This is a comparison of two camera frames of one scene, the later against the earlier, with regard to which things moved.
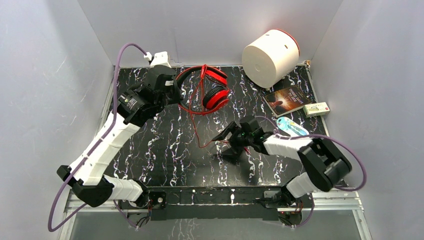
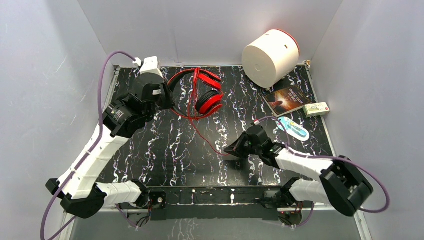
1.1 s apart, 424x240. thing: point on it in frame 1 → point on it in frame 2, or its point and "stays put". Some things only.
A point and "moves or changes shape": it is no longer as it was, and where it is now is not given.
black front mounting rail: [209, 202] stays put
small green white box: [313, 109] stays put
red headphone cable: [198, 142] moves or changes shape
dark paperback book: [285, 101] stays put
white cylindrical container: [271, 58] stays put
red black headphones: [215, 98] moves or changes shape
